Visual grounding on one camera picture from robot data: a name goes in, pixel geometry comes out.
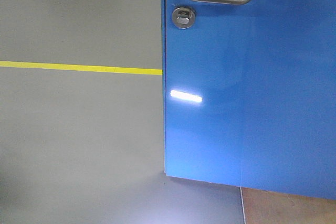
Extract blue door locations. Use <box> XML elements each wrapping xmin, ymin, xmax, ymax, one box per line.
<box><xmin>162</xmin><ymin>0</ymin><xmax>335</xmax><ymax>199</ymax></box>

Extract plywood door platform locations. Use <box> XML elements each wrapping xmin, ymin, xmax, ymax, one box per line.
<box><xmin>241</xmin><ymin>188</ymin><xmax>335</xmax><ymax>223</ymax></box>

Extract steel thumb turn lock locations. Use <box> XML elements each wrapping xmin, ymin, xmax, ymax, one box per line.
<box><xmin>172</xmin><ymin>6</ymin><xmax>196</xmax><ymax>29</ymax></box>

